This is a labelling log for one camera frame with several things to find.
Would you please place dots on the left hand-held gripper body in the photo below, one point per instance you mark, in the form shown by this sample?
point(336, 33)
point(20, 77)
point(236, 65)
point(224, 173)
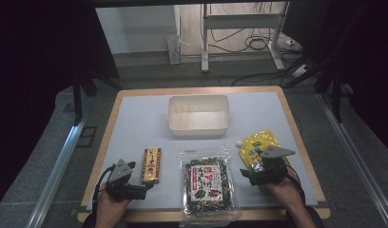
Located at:
point(120, 172)

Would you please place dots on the white plastic container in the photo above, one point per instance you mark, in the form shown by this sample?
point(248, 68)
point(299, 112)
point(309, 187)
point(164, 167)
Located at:
point(198, 117)

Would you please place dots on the yellow red snack box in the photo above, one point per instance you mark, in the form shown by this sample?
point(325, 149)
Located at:
point(151, 164)

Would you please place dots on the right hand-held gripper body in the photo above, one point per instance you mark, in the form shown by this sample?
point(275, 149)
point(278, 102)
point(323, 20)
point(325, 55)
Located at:
point(273, 171)

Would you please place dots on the clear packet of dark snacks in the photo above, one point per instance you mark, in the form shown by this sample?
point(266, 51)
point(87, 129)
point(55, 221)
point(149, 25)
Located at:
point(206, 186)

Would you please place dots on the aluminium floor rail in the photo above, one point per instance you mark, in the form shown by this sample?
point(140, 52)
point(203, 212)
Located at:
point(57, 171)
point(357, 158)

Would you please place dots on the yellow spout pouch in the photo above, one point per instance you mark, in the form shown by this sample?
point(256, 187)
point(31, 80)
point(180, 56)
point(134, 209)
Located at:
point(253, 146)

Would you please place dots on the clear plastic bag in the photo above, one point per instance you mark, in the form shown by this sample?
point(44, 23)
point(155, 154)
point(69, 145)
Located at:
point(174, 49)

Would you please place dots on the white power strip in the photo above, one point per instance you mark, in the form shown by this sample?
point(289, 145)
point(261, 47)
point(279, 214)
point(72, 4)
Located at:
point(300, 71)

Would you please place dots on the white metal desk frame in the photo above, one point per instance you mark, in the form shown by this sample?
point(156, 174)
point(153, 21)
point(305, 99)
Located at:
point(242, 21)

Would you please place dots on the black floor plate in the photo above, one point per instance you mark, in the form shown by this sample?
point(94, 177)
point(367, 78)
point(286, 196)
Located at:
point(87, 136)

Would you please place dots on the pale grey table mat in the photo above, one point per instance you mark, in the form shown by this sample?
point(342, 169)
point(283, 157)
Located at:
point(144, 126)

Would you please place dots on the person's left hand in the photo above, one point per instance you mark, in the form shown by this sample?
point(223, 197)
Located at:
point(110, 204)

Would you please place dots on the black metal stand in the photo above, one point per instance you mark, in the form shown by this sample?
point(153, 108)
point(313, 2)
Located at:
point(79, 95)
point(336, 95)

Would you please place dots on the dark curtain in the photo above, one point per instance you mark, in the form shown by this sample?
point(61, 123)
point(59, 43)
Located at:
point(33, 63)
point(369, 63)

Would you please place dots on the person's right hand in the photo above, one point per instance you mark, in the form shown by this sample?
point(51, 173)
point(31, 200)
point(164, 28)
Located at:
point(285, 191)

